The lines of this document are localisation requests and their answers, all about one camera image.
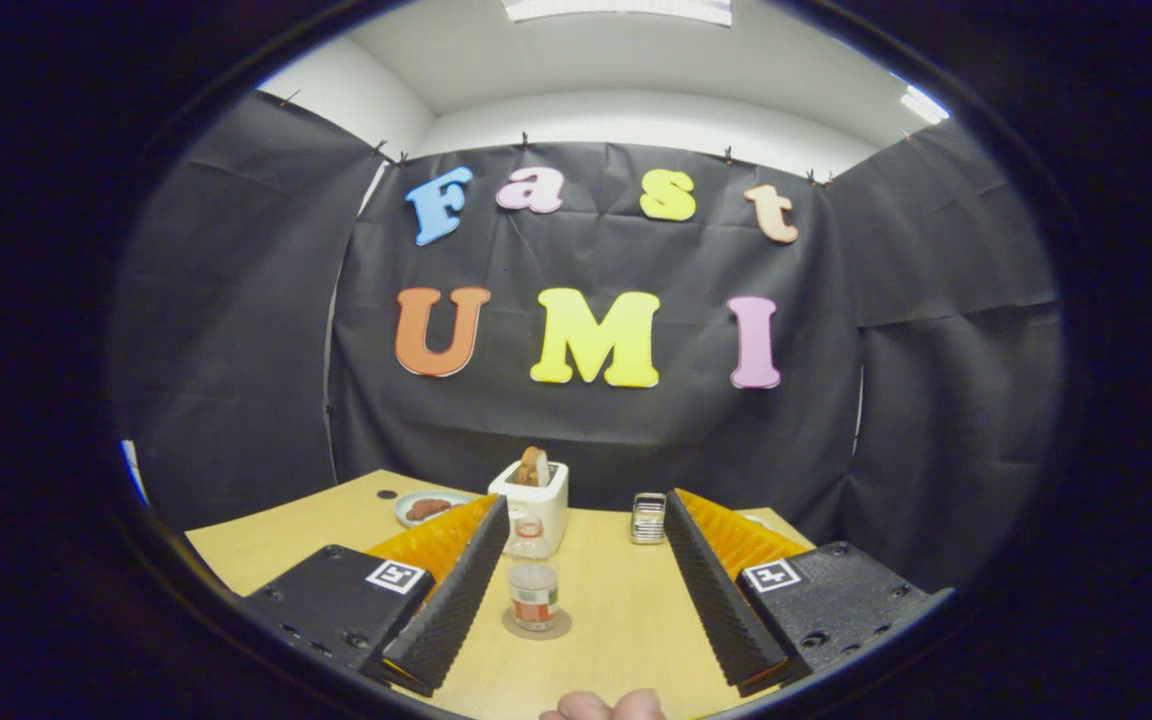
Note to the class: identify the wooden table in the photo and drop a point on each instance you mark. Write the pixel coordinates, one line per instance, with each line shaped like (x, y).
(616, 620)

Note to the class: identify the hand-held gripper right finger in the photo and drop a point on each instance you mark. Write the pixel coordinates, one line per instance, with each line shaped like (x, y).
(711, 590)

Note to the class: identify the pale green plate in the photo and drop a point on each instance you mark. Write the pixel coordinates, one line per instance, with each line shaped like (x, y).
(404, 510)

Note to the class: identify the white toaster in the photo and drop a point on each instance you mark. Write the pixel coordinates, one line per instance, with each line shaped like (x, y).
(548, 505)

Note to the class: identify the small ceiling light panel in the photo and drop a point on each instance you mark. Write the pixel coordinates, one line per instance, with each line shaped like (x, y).
(924, 104)

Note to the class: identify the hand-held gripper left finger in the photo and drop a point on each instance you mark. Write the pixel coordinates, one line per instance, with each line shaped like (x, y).
(456, 595)

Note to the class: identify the round brown coaster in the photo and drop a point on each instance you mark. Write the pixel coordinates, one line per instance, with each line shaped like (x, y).
(564, 628)

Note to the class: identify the brown meat slice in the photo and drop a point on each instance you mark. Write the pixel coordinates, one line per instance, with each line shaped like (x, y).
(428, 508)

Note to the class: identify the brown toast slice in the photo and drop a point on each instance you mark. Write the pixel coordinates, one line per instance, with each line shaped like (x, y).
(533, 468)

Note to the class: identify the large ceiling light panel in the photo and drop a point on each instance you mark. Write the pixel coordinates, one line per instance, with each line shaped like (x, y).
(616, 10)

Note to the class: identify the clear plastic juice bottle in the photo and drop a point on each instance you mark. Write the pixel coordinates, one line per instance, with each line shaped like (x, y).
(533, 595)

